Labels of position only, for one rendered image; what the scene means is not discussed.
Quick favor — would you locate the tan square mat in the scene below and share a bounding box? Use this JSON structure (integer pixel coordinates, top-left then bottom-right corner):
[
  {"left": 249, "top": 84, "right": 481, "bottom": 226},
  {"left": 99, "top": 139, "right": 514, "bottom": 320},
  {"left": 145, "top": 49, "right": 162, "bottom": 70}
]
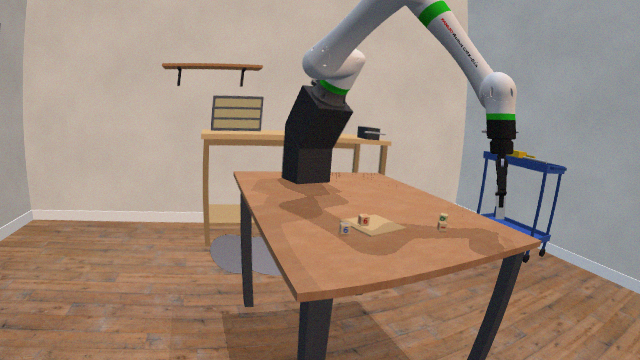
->
[{"left": 339, "top": 215, "right": 407, "bottom": 237}]

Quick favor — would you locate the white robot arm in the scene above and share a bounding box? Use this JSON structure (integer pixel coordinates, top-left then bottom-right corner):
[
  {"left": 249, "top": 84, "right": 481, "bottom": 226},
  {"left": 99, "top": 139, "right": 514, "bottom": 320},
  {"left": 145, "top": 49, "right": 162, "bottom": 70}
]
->
[{"left": 302, "top": 0, "right": 519, "bottom": 142}]

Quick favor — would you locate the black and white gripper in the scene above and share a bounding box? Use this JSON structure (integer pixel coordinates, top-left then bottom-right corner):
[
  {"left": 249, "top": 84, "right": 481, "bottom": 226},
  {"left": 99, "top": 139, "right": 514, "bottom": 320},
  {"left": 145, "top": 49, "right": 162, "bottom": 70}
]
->
[{"left": 490, "top": 141, "right": 513, "bottom": 219}]

